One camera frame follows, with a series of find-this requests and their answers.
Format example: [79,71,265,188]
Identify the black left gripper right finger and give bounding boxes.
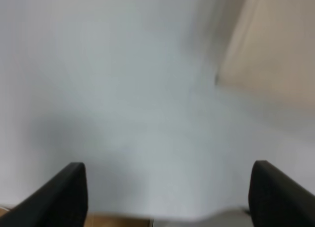
[248,161,315,227]

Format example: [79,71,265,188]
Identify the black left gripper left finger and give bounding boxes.
[0,162,88,227]

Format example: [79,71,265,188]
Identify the white linen bag green handles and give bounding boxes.
[214,0,315,134]

